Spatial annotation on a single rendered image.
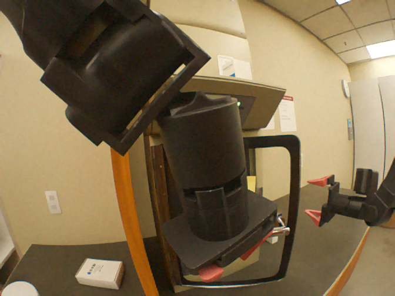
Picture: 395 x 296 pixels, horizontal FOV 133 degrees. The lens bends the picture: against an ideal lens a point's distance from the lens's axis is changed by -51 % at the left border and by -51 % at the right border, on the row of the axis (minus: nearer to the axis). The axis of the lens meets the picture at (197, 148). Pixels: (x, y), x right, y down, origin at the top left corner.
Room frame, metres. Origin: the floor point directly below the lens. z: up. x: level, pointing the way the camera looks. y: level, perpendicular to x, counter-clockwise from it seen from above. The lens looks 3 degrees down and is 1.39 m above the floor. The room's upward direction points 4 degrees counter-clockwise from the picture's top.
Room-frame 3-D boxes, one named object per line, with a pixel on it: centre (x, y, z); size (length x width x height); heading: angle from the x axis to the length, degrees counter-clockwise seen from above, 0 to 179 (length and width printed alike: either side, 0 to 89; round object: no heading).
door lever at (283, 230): (0.30, -0.13, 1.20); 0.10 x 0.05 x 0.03; 82
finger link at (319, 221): (0.39, -0.34, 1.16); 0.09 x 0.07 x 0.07; 24
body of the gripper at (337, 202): (0.32, -0.37, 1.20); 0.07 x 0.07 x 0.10; 24
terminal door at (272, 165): (0.34, -0.06, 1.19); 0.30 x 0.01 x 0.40; 82
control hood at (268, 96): (0.38, -0.07, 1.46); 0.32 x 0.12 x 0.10; 114
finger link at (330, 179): (0.39, -0.34, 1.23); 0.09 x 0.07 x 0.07; 24
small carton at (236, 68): (0.40, -0.11, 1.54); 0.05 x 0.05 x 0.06; 24
